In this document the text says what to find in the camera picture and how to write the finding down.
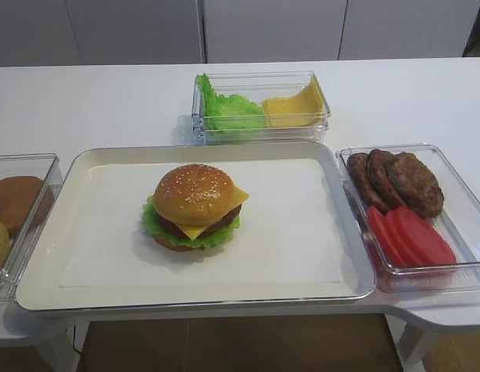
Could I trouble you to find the burger cheese slice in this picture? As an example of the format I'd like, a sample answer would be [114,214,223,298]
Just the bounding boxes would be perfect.
[165,182,249,240]

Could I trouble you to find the green lettuce in container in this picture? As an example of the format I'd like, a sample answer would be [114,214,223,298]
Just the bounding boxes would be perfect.
[195,74,266,130]

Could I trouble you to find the clear lettuce cheese container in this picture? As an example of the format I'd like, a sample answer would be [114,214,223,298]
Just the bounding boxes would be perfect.
[192,71,331,144]

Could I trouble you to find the burger lettuce leaf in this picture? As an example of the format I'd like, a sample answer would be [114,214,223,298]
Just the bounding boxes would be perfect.
[142,197,240,249]

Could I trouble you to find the yellow cheese slices in container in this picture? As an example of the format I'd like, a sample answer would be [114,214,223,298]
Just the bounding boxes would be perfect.
[261,81,324,128]

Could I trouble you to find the burger meat patty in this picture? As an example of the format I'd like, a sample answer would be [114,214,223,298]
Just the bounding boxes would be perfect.
[199,205,242,238]

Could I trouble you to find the burger tomato slice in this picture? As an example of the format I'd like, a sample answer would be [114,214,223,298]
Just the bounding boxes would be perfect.
[155,214,189,239]

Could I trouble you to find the white serving tray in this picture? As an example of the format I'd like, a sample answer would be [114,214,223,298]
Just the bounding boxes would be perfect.
[15,142,375,314]

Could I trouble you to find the burger bottom bun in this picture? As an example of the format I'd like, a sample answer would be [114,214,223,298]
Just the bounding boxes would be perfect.
[152,233,205,252]

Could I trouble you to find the left brown patty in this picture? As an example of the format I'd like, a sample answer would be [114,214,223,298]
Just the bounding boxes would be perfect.
[347,153,390,215]

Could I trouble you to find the brown patty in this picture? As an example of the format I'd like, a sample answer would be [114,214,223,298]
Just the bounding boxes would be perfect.
[347,153,390,215]
[385,152,445,219]
[367,149,406,209]

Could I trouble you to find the middle brown patty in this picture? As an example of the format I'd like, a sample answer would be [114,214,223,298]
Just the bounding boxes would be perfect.
[367,149,406,209]

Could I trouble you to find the left red tomato slice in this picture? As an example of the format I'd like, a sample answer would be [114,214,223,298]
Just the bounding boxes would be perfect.
[367,206,406,267]

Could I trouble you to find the red tomato slice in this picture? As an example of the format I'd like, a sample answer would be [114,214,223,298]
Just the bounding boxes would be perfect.
[392,207,457,266]
[385,210,423,267]
[367,206,406,267]

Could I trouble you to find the right brown patty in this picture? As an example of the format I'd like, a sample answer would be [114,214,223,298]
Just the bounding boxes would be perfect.
[385,152,445,219]

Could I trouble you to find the middle red tomato slice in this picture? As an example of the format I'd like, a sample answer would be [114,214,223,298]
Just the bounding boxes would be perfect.
[385,210,423,267]

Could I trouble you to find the right red tomato slice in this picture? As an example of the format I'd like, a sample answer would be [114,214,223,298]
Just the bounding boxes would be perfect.
[392,207,457,266]

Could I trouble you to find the clear patty tomato container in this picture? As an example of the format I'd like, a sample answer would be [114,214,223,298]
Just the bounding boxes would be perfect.
[336,144,480,292]

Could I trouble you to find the clear bun container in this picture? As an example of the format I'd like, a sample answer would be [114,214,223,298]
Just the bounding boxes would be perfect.
[0,153,63,303]

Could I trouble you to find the plain brown bottom bun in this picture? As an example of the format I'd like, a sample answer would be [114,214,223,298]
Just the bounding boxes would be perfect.
[0,176,54,239]

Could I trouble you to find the black cable under table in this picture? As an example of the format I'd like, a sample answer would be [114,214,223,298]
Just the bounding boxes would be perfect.
[71,324,84,356]

